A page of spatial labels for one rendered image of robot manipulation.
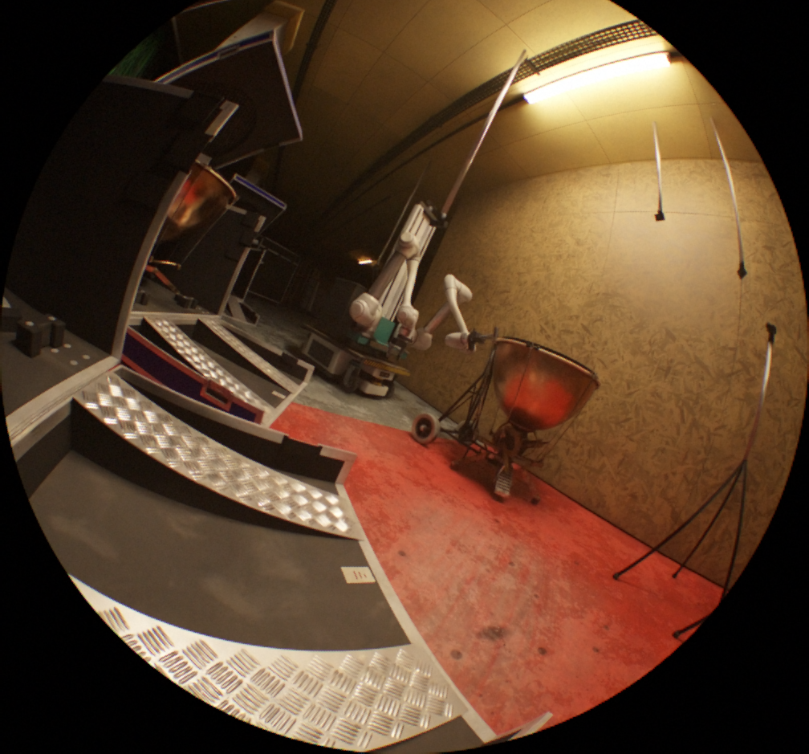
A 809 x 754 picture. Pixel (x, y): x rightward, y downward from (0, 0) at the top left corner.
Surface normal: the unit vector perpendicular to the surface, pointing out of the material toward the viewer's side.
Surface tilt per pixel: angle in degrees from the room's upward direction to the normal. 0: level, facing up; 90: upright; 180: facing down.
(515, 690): 0
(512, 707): 0
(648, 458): 90
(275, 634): 1
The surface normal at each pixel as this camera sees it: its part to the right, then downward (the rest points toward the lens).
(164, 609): 0.43, -0.90
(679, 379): -0.78, -0.34
